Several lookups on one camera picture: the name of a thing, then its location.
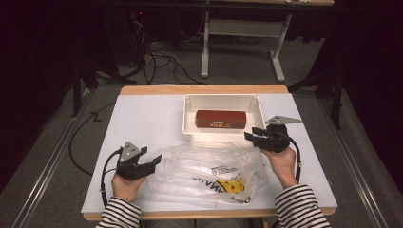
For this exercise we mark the person's left hand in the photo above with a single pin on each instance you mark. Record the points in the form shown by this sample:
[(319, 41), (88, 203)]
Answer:
[(126, 188)]

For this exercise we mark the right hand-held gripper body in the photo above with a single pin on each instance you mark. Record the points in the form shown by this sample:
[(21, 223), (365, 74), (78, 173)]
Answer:
[(275, 141)]

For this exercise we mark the red-brown long box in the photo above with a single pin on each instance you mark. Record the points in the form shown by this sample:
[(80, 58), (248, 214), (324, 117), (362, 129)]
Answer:
[(220, 118)]

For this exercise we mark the clear plastic bag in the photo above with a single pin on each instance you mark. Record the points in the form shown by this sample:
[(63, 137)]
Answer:
[(196, 167)]

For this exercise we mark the person's right hand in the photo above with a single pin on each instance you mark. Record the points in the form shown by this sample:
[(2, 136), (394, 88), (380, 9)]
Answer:
[(285, 167)]

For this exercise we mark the silver floor rail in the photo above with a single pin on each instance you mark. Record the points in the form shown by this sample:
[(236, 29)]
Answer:
[(357, 177), (46, 171)]

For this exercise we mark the white plastic bin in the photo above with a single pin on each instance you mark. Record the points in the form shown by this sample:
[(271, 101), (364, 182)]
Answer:
[(221, 135)]

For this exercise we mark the white table mat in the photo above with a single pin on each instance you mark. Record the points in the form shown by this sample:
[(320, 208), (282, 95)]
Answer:
[(142, 120)]

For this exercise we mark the black metal stand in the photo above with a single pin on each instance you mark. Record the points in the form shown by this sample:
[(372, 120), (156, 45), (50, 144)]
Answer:
[(76, 91), (336, 104)]

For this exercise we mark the white metal desk frame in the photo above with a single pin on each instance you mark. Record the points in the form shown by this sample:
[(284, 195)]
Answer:
[(244, 28)]

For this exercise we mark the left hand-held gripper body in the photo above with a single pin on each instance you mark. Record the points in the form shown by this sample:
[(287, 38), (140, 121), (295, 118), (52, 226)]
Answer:
[(130, 169)]

